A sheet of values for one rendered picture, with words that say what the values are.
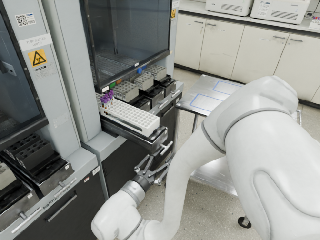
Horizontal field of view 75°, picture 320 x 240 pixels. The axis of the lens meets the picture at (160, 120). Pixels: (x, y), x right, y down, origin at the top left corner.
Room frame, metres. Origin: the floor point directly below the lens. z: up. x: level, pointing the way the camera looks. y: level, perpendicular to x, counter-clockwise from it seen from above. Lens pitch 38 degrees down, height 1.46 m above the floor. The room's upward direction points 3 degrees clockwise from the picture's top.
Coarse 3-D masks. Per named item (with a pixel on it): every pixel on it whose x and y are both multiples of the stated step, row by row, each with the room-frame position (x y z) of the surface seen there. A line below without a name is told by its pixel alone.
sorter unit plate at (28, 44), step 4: (40, 36) 0.66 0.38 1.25; (44, 36) 0.67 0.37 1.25; (48, 36) 0.68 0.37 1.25; (20, 40) 0.61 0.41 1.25; (24, 40) 0.62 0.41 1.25; (28, 40) 0.63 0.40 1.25; (32, 40) 0.64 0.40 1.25; (36, 40) 0.65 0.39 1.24; (40, 40) 0.66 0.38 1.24; (44, 40) 0.67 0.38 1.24; (48, 40) 0.68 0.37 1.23; (20, 44) 0.61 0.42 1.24; (24, 44) 0.62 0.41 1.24; (28, 44) 0.62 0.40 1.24; (32, 44) 0.63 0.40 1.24; (36, 44) 0.64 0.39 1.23; (40, 44) 0.66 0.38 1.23; (44, 44) 0.67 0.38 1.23; (24, 48) 0.61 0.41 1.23; (28, 48) 0.62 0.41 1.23; (32, 48) 0.63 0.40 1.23
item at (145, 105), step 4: (140, 100) 0.99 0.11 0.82; (144, 100) 0.99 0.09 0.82; (148, 100) 1.01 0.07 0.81; (136, 104) 0.95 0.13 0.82; (140, 104) 0.95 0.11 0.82; (144, 104) 0.98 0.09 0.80; (148, 104) 1.00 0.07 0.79; (140, 108) 0.94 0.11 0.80; (144, 108) 0.97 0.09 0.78; (148, 108) 1.00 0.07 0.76; (152, 112) 0.97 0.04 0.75
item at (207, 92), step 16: (208, 80) 1.27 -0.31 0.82; (224, 80) 1.28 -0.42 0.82; (192, 96) 1.06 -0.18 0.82; (208, 96) 1.07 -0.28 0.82; (224, 96) 1.07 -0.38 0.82; (176, 112) 0.96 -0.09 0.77; (192, 112) 0.91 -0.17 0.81; (208, 112) 0.90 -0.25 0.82; (176, 128) 0.95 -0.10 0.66; (192, 128) 1.34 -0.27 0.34; (176, 144) 0.97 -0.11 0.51; (224, 160) 1.05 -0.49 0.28; (192, 176) 0.90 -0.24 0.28; (208, 176) 0.91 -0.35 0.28; (224, 176) 0.91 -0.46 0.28; (240, 224) 0.71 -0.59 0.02
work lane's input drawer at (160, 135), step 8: (104, 120) 0.81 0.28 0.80; (112, 120) 0.80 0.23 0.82; (112, 128) 0.79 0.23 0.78; (120, 128) 0.76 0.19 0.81; (128, 128) 0.75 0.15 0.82; (160, 128) 0.76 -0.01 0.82; (128, 136) 0.74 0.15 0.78; (136, 136) 0.71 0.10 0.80; (144, 136) 0.70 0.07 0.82; (152, 136) 0.70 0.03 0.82; (160, 136) 0.72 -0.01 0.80; (144, 144) 0.69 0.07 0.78; (152, 144) 0.67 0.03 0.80; (160, 144) 0.72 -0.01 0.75; (168, 144) 0.72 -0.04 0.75; (152, 152) 0.67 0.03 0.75; (160, 152) 0.67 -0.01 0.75
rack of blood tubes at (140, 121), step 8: (120, 104) 0.88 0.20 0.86; (128, 104) 0.88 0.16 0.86; (112, 112) 0.80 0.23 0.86; (120, 112) 0.81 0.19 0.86; (128, 112) 0.82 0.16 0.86; (136, 112) 0.82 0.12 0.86; (144, 112) 0.82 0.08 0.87; (120, 120) 0.81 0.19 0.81; (128, 120) 0.75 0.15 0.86; (136, 120) 0.75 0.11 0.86; (144, 120) 0.75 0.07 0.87; (152, 120) 0.76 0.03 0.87; (136, 128) 0.76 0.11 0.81; (144, 128) 0.71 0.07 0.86; (152, 128) 0.73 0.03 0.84
